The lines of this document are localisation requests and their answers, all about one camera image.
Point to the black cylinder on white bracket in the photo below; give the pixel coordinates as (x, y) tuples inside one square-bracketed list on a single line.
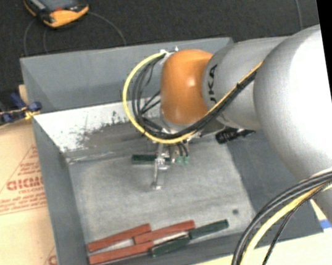
[(228, 135)]

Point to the grey metal bin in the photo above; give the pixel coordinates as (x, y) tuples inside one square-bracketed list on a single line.
[(127, 203)]

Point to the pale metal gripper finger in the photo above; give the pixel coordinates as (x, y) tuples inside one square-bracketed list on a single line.
[(157, 175)]

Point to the brown cardboard board red print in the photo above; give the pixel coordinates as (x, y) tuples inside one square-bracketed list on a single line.
[(19, 233)]

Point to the red-brown flat block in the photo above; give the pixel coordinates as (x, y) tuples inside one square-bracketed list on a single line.
[(166, 231), (119, 253), (117, 237)]

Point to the dark green flat block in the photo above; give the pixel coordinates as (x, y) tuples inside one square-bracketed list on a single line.
[(207, 229), (141, 158), (170, 246)]

